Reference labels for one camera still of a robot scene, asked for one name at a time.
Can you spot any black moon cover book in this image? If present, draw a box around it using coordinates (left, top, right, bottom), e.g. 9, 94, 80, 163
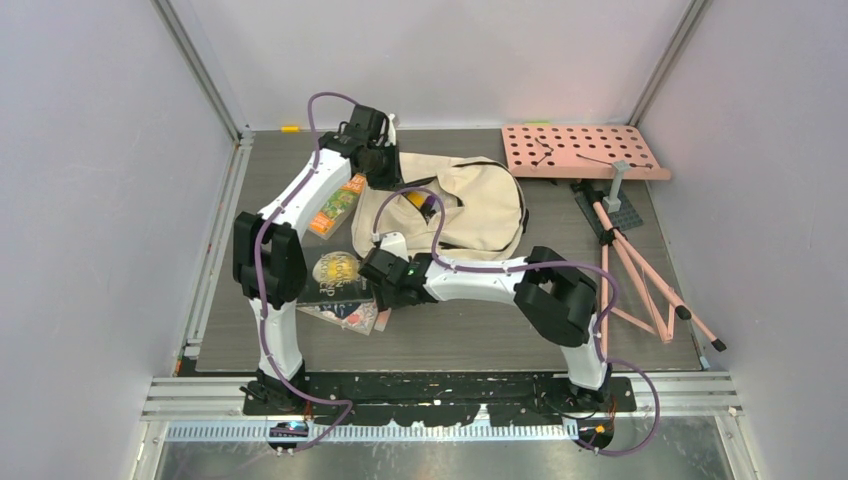
297, 245, 374, 306

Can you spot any pink perforated stand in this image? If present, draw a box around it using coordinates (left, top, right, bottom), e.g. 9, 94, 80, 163
501, 123, 727, 352

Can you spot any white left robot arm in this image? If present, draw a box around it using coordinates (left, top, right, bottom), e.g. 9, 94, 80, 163
232, 104, 399, 414

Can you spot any purple black highlighter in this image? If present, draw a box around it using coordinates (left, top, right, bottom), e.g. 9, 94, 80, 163
420, 195, 439, 221

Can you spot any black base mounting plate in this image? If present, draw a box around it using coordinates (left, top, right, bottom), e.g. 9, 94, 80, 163
240, 371, 636, 427

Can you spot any cream canvas backpack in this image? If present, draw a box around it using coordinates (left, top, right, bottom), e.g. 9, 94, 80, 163
351, 153, 529, 261

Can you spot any patterned book under black book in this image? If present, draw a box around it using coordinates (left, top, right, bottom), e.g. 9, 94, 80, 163
297, 298, 380, 335

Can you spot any grey bracket on stand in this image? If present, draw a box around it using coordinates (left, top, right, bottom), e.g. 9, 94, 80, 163
602, 160, 631, 213

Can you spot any light orange highlighter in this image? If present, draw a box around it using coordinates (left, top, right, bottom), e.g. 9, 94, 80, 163
373, 309, 392, 332

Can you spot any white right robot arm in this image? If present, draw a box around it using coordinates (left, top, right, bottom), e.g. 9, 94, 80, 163
358, 232, 617, 411

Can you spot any orange green paperback book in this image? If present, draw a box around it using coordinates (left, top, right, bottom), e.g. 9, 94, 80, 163
309, 174, 367, 240

